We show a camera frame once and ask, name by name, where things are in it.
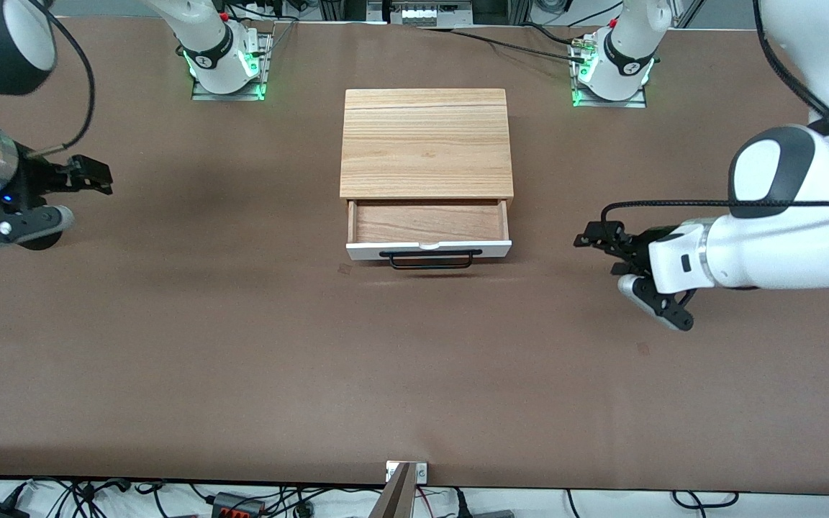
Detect grey terminal block device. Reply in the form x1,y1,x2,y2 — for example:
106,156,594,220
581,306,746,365
384,0,453,27

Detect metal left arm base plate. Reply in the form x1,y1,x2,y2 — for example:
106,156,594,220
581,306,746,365
571,36,650,109

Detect white drawer with black handle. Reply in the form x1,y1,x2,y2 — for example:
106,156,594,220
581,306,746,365
345,199,514,271

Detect black vase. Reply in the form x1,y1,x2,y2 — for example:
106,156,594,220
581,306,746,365
15,224,67,252

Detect black box with orange connectors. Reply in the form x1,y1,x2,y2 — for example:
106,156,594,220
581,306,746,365
211,491,266,518

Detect light wooden drawer cabinet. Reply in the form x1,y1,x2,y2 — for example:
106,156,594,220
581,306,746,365
339,88,515,217

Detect black cable across table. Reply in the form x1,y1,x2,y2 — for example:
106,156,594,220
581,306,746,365
418,24,588,63

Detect silver camera mount bracket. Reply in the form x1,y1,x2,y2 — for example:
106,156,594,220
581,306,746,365
386,460,429,484

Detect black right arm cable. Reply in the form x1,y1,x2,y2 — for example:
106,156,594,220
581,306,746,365
24,0,97,158

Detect brown camera mount bar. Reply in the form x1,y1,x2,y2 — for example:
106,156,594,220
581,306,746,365
368,463,416,518

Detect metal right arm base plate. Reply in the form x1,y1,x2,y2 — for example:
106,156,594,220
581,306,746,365
191,32,273,102

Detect thin grey cable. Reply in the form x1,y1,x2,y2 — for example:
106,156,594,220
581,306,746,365
268,17,299,73

